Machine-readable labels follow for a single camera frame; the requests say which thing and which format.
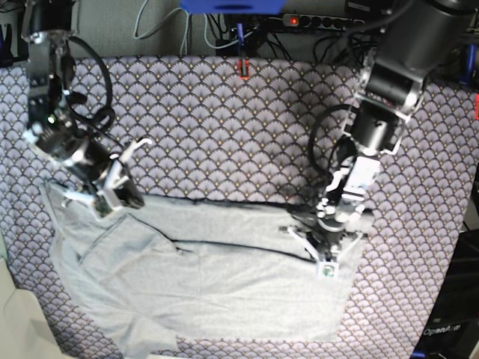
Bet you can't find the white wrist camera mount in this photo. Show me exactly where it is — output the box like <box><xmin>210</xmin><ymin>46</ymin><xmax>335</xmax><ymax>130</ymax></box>
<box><xmin>280</xmin><ymin>225</ymin><xmax>366</xmax><ymax>279</ymax></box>
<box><xmin>63</xmin><ymin>138</ymin><xmax>153</xmax><ymax>220</ymax></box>

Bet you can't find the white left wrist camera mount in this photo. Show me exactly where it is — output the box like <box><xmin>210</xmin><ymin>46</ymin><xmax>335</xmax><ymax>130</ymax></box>
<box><xmin>280</xmin><ymin>225</ymin><xmax>366</xmax><ymax>279</ymax></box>

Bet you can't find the red black table clamp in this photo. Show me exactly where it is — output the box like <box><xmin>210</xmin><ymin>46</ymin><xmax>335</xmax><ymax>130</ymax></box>
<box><xmin>237</xmin><ymin>22</ymin><xmax>249</xmax><ymax>80</ymax></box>

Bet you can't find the grey T-shirt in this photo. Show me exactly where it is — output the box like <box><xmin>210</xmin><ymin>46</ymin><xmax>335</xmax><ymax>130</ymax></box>
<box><xmin>40</xmin><ymin>184</ymin><xmax>365</xmax><ymax>358</ymax></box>

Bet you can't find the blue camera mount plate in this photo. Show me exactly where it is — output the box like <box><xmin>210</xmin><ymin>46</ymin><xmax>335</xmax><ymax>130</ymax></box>
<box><xmin>180</xmin><ymin>0</ymin><xmax>285</xmax><ymax>14</ymax></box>

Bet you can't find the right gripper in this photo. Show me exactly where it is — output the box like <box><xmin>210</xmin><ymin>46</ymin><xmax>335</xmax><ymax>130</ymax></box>
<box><xmin>63</xmin><ymin>140</ymin><xmax>144</xmax><ymax>209</ymax></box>

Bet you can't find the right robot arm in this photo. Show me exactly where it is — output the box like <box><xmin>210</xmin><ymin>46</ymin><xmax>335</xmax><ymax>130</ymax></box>
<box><xmin>21</xmin><ymin>1</ymin><xmax>151</xmax><ymax>215</ymax></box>

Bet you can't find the black OpenArm box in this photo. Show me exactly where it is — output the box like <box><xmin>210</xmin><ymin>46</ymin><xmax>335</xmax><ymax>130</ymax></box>
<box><xmin>411</xmin><ymin>230</ymin><xmax>478</xmax><ymax>358</ymax></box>

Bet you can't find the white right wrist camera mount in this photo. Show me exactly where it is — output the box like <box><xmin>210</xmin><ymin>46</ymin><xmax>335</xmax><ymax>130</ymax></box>
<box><xmin>63</xmin><ymin>138</ymin><xmax>153</xmax><ymax>220</ymax></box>

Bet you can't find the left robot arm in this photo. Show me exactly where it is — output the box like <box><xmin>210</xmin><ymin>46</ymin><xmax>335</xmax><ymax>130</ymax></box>
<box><xmin>298</xmin><ymin>1</ymin><xmax>478</xmax><ymax>265</ymax></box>

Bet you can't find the patterned fan-print tablecloth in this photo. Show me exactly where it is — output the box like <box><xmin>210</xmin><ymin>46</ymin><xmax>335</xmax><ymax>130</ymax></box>
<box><xmin>1</xmin><ymin>57</ymin><xmax>478</xmax><ymax>358</ymax></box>

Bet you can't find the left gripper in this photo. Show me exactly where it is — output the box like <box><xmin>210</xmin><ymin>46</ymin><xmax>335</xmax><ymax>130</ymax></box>
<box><xmin>291</xmin><ymin>203</ymin><xmax>370</xmax><ymax>263</ymax></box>

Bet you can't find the black power strip red switch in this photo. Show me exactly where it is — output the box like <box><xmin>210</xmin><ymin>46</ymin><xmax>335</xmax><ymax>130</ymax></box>
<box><xmin>280</xmin><ymin>13</ymin><xmax>365</xmax><ymax>31</ymax></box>

